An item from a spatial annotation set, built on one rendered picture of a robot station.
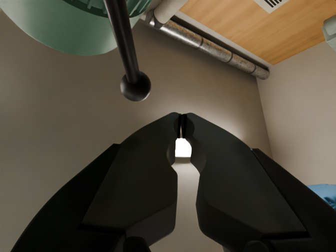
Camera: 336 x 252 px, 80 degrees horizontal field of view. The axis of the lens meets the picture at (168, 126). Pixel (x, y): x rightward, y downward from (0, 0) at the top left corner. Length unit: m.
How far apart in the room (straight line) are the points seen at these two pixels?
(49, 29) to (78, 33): 0.03
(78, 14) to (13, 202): 1.30
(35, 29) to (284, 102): 3.28
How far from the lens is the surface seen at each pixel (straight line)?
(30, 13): 0.28
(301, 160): 3.25
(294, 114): 3.32
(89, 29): 0.26
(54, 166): 1.48
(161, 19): 2.11
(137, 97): 0.22
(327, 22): 2.34
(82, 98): 1.63
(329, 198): 0.38
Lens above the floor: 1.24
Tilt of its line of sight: 49 degrees up
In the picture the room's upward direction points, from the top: 113 degrees counter-clockwise
